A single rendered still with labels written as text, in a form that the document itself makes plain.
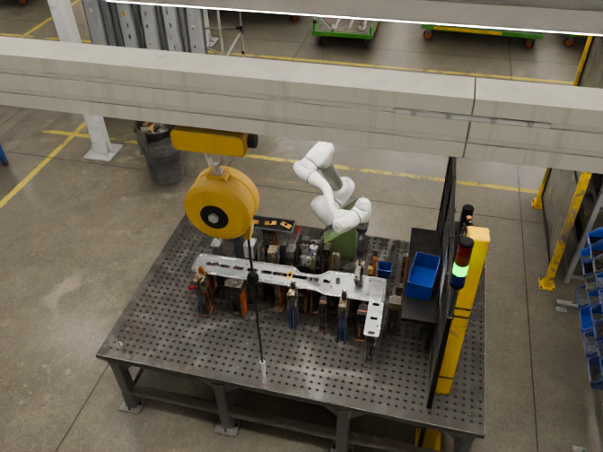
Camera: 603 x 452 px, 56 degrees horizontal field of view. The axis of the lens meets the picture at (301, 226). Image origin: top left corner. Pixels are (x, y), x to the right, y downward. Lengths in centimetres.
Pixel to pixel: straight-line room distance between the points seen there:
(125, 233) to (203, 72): 514
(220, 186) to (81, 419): 376
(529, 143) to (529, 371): 404
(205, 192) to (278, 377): 272
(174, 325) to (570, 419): 297
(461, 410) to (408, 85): 298
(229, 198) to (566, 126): 62
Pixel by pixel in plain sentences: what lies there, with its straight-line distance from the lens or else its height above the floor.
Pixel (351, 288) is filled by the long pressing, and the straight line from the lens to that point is 385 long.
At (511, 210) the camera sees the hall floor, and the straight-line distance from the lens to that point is 637.
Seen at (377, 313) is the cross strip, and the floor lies 100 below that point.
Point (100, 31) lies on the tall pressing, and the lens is 781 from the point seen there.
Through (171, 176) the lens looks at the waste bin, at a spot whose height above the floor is 11.
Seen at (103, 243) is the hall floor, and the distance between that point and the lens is 606.
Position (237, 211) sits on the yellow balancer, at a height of 310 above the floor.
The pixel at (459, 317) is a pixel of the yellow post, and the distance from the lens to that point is 321.
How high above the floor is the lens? 381
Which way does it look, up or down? 41 degrees down
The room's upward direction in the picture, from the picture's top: 2 degrees counter-clockwise
